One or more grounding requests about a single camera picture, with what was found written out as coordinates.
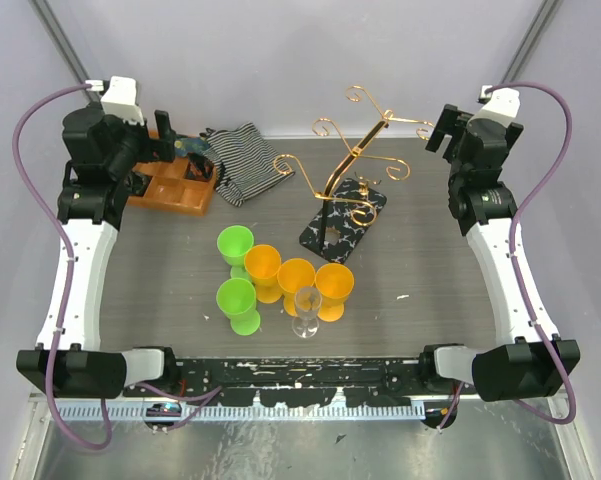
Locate blue patterned cloth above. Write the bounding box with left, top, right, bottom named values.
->
left=174, top=136, right=210, bottom=158

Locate clear wine glass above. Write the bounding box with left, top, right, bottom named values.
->
left=292, top=287, right=322, bottom=339

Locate green plastic goblet front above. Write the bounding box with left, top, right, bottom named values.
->
left=216, top=278, right=261, bottom=336

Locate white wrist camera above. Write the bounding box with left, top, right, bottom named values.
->
left=475, top=85, right=520, bottom=125
left=86, top=76, right=146, bottom=126

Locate black mounting base plate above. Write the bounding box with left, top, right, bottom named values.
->
left=122, top=356, right=461, bottom=407

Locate striped black white cloth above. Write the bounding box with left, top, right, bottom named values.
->
left=200, top=122, right=295, bottom=207

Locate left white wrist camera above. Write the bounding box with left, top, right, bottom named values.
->
left=86, top=76, right=146, bottom=126

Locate dark orange crumpled cloth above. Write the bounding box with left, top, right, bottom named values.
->
left=185, top=152, right=214, bottom=182

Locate gold wine glass rack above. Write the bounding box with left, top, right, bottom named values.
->
left=299, top=85, right=434, bottom=264

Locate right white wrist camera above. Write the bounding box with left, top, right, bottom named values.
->
left=475, top=85, right=520, bottom=125

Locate orange plastic goblet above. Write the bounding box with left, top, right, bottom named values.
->
left=244, top=244, right=282, bottom=304
left=315, top=263, right=355, bottom=322
left=277, top=258, right=316, bottom=317

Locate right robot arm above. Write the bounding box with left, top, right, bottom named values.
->
left=418, top=104, right=580, bottom=402

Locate green plastic goblet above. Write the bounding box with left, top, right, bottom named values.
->
left=216, top=278, right=261, bottom=336
left=216, top=225, right=254, bottom=280

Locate orange wooden compartment tray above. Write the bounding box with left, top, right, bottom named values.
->
left=128, top=156, right=217, bottom=217

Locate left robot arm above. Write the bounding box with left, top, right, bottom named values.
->
left=16, top=104, right=180, bottom=399

